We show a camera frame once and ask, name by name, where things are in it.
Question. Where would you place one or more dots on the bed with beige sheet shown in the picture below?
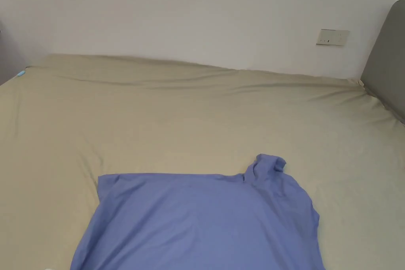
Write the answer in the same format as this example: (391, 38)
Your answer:
(177, 115)

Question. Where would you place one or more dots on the blue shirt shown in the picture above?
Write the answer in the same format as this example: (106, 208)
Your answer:
(202, 219)

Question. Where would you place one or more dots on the small light blue object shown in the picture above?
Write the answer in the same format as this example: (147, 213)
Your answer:
(21, 74)

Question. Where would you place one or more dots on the grey padded headboard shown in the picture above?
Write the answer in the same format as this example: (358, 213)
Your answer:
(387, 61)

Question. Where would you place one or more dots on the white wall socket panel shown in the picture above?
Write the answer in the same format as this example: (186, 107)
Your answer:
(332, 37)

